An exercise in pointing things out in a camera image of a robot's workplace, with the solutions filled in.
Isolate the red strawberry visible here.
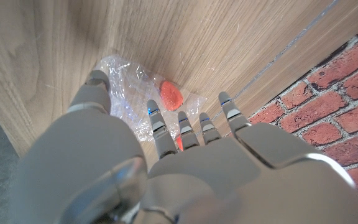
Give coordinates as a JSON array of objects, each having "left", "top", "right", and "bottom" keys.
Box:
[{"left": 159, "top": 80, "right": 185, "bottom": 112}]

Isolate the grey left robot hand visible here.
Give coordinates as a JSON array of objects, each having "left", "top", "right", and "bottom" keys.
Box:
[{"left": 11, "top": 70, "right": 358, "bottom": 224}]

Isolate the printed brick wall backdrop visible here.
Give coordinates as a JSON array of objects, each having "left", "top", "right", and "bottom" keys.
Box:
[{"left": 225, "top": 21, "right": 358, "bottom": 212}]

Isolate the grey tape outline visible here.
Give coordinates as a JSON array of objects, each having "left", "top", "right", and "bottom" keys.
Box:
[{"left": 211, "top": 0, "right": 341, "bottom": 122}]

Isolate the clear plastic wrap sheet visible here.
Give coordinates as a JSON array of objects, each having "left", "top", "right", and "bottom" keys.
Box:
[{"left": 93, "top": 54, "right": 208, "bottom": 144}]

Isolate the red ball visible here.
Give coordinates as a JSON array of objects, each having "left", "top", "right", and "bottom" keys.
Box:
[{"left": 175, "top": 134, "right": 185, "bottom": 152}]

